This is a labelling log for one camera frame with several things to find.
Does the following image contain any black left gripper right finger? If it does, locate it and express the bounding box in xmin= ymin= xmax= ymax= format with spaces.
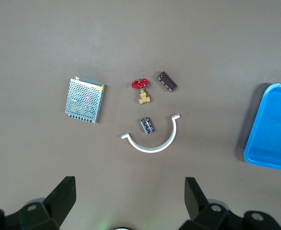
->
xmin=180 ymin=177 xmax=281 ymax=230

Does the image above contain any small black relay block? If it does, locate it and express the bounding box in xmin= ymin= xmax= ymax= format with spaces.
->
xmin=140 ymin=116 xmax=155 ymax=135

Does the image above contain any white semicircular bracket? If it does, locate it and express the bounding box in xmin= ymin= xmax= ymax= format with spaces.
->
xmin=121 ymin=113 xmax=181 ymax=153

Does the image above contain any brass valve red handle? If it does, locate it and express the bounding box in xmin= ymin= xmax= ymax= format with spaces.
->
xmin=131 ymin=78 xmax=152 ymax=105

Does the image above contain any brown table cover mat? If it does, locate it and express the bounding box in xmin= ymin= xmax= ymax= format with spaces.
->
xmin=0 ymin=0 xmax=281 ymax=230

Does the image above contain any long brown capacitor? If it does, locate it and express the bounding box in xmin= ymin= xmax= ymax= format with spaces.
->
xmin=156 ymin=71 xmax=178 ymax=93

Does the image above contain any perforated metal power supply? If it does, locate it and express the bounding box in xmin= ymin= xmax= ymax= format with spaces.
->
xmin=64 ymin=76 xmax=106 ymax=125

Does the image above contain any blue plastic tray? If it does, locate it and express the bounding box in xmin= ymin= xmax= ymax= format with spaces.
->
xmin=243 ymin=83 xmax=281 ymax=173

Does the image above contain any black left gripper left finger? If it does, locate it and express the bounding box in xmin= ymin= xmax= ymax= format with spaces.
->
xmin=0 ymin=176 xmax=77 ymax=230

